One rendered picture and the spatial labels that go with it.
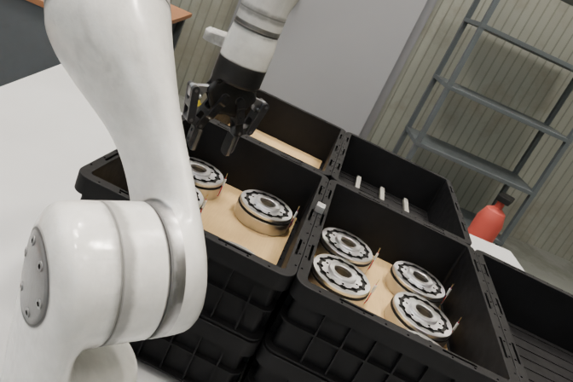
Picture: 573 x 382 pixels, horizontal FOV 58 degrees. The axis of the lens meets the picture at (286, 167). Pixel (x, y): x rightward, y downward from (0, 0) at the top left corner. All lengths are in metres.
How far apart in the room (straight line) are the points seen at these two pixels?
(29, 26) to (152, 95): 2.20
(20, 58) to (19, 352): 2.28
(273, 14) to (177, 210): 0.46
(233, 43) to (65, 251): 0.51
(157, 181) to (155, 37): 0.10
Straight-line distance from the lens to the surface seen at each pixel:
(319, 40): 3.97
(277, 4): 0.75
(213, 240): 0.64
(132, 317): 0.33
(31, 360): 0.36
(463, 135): 4.35
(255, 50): 0.76
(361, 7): 3.96
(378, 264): 1.01
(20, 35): 2.59
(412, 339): 0.66
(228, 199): 0.98
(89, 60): 0.39
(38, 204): 1.04
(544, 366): 1.06
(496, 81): 4.31
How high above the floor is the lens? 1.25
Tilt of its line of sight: 20 degrees down
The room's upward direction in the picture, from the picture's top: 25 degrees clockwise
